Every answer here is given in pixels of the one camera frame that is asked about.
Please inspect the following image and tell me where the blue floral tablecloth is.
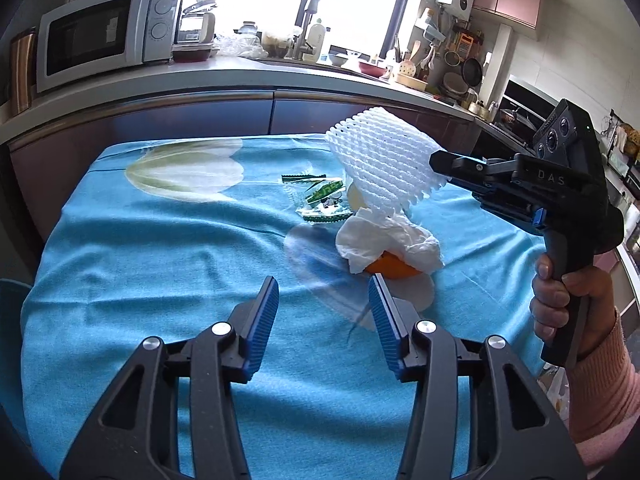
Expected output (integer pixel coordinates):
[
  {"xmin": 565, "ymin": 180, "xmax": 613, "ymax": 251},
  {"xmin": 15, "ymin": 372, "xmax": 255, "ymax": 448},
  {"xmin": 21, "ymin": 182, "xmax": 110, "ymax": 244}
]
[{"xmin": 20, "ymin": 132, "xmax": 571, "ymax": 480}]

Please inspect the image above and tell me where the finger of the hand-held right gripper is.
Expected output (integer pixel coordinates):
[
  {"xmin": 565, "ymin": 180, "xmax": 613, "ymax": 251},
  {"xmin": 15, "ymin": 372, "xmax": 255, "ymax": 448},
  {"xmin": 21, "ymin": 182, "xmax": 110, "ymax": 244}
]
[
  {"xmin": 429, "ymin": 150, "xmax": 518, "ymax": 184},
  {"xmin": 452, "ymin": 177, "xmax": 521, "ymax": 211}
]

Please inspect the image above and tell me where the white soap bottle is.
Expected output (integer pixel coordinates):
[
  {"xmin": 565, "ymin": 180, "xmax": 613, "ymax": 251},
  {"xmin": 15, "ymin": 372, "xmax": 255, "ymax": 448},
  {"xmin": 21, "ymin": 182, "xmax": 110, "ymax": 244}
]
[{"xmin": 306, "ymin": 18, "xmax": 326, "ymax": 63}]

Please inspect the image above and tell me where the blue plastic trash bin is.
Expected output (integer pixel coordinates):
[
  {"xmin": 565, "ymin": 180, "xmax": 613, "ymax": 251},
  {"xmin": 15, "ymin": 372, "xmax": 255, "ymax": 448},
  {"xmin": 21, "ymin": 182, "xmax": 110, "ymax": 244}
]
[{"xmin": 0, "ymin": 277, "xmax": 36, "ymax": 341}]

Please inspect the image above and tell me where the cream pot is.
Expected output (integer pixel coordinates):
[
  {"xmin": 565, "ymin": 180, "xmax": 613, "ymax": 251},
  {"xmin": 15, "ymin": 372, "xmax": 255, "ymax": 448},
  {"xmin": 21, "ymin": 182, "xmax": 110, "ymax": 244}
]
[{"xmin": 395, "ymin": 72, "xmax": 430, "ymax": 92}]

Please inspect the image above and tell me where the metal kitchen faucet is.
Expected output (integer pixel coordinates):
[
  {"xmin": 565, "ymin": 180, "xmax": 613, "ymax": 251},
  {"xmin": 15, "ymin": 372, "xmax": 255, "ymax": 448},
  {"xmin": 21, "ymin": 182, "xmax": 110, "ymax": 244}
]
[{"xmin": 292, "ymin": 0, "xmax": 326, "ymax": 61}]

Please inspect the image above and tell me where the white microwave oven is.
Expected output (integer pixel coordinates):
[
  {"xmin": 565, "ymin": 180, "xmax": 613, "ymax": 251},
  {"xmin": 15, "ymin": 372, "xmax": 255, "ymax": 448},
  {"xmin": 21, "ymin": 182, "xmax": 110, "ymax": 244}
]
[{"xmin": 36, "ymin": 0, "xmax": 183, "ymax": 93}]

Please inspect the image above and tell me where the copper thermos flask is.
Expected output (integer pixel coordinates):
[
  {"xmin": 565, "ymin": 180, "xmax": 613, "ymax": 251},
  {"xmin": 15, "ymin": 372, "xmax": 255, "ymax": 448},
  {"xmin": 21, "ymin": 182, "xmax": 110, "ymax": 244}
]
[{"xmin": 9, "ymin": 27, "xmax": 38, "ymax": 116}]

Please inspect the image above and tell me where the person's right hand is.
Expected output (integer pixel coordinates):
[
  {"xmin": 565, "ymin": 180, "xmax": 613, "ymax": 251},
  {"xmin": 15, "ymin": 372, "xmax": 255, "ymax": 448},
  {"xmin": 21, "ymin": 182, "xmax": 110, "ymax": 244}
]
[{"xmin": 531, "ymin": 254, "xmax": 616, "ymax": 358}]

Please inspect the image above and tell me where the dark red food container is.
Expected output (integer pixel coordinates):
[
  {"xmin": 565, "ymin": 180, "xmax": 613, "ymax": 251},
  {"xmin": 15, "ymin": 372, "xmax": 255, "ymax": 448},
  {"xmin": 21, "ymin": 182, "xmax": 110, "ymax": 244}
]
[{"xmin": 171, "ymin": 42, "xmax": 213, "ymax": 63}]

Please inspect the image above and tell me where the glass electric kettle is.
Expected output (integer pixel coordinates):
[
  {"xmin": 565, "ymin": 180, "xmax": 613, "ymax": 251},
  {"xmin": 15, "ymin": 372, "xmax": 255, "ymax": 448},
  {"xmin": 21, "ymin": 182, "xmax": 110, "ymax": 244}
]
[{"xmin": 177, "ymin": 0, "xmax": 217, "ymax": 46}]

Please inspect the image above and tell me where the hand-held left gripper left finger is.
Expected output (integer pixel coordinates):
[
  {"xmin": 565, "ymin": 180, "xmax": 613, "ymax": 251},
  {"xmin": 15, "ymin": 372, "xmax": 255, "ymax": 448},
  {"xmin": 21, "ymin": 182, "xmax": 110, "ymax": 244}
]
[{"xmin": 60, "ymin": 276, "xmax": 280, "ymax": 480}]

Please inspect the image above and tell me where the black range hood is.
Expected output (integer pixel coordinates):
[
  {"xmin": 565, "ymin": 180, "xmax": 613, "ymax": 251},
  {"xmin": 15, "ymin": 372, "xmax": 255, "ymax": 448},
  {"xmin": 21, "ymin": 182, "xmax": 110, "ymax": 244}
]
[{"xmin": 500, "ymin": 74, "xmax": 561, "ymax": 131}]

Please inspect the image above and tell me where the clear plastic bag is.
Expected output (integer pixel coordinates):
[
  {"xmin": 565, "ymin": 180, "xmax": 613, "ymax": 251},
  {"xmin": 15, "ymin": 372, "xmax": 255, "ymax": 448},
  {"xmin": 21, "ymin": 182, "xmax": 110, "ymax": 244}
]
[{"xmin": 215, "ymin": 32, "xmax": 268, "ymax": 58}]

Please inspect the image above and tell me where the orange peel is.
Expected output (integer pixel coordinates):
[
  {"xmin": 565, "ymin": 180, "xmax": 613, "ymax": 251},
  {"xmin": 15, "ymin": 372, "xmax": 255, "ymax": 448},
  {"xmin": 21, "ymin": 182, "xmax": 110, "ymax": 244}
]
[{"xmin": 364, "ymin": 252, "xmax": 421, "ymax": 281}]

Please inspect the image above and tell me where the white wall rack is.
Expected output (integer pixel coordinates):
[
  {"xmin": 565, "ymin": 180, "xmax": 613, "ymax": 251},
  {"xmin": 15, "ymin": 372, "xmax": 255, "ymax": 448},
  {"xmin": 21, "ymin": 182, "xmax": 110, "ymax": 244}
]
[{"xmin": 416, "ymin": 7, "xmax": 446, "ymax": 43}]

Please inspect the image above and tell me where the white tissue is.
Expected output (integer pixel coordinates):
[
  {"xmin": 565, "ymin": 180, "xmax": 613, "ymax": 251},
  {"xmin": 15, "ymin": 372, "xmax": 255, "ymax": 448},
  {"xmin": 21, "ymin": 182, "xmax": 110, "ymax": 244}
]
[{"xmin": 335, "ymin": 208, "xmax": 445, "ymax": 275}]

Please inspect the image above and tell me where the kitchen counter cabinet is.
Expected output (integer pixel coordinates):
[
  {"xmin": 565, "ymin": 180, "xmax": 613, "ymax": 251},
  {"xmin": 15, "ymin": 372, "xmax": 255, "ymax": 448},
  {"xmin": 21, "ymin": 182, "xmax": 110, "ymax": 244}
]
[{"xmin": 0, "ymin": 55, "xmax": 536, "ymax": 241}]

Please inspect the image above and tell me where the black frying pan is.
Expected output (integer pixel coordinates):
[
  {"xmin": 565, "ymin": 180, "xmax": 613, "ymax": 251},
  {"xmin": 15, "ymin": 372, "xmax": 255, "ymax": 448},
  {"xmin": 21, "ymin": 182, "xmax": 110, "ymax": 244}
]
[{"xmin": 461, "ymin": 57, "xmax": 483, "ymax": 86}]

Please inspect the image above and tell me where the plastic bag with food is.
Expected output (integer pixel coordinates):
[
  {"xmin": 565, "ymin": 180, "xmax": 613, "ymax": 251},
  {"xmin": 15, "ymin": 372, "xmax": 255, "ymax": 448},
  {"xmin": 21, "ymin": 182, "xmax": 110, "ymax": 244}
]
[{"xmin": 260, "ymin": 30, "xmax": 293, "ymax": 58}]

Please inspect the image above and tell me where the white foam fruit net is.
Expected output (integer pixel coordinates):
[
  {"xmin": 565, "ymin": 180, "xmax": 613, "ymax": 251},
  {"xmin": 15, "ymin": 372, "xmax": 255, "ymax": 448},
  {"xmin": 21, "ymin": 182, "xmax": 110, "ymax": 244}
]
[{"xmin": 325, "ymin": 106, "xmax": 453, "ymax": 216}]

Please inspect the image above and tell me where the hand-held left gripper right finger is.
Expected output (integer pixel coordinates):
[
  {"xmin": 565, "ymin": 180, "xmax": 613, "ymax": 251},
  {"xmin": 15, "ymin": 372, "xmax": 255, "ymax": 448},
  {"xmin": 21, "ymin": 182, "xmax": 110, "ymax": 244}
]
[{"xmin": 367, "ymin": 272, "xmax": 586, "ymax": 480}]

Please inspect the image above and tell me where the clear green-edged wrapper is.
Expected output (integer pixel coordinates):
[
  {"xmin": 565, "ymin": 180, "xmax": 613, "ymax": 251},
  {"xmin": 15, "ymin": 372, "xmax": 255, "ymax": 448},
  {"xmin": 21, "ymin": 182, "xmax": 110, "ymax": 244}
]
[
  {"xmin": 297, "ymin": 194, "xmax": 355, "ymax": 223},
  {"xmin": 281, "ymin": 172, "xmax": 346, "ymax": 202}
]

